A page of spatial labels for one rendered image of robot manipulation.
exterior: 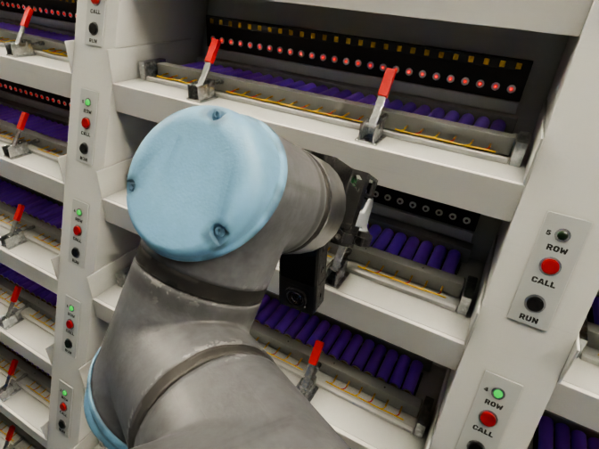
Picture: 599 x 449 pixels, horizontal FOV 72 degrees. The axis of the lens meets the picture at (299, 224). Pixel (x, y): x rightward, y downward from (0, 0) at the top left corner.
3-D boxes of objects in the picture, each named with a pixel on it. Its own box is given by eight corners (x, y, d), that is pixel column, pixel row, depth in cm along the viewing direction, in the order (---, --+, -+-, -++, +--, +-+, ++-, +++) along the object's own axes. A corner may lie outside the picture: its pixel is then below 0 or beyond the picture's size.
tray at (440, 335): (455, 371, 50) (479, 314, 45) (105, 221, 73) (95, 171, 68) (480, 281, 65) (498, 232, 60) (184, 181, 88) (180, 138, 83)
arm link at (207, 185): (91, 230, 25) (148, 69, 23) (211, 235, 36) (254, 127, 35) (211, 303, 21) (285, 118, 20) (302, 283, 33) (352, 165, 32)
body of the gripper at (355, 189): (381, 182, 47) (356, 161, 36) (359, 252, 48) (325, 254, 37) (322, 165, 50) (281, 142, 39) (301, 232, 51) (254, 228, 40)
